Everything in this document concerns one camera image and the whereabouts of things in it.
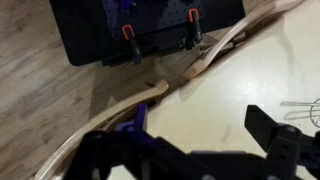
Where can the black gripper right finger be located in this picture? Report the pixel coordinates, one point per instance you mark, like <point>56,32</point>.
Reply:
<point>261,126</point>

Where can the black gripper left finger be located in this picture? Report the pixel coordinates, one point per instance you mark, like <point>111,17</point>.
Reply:
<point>141,116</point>

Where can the wooden dining chair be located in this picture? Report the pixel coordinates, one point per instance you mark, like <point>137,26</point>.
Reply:
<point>226,40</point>

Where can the orange black clamp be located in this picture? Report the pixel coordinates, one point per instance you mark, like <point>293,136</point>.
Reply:
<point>195,31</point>
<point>135,50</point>

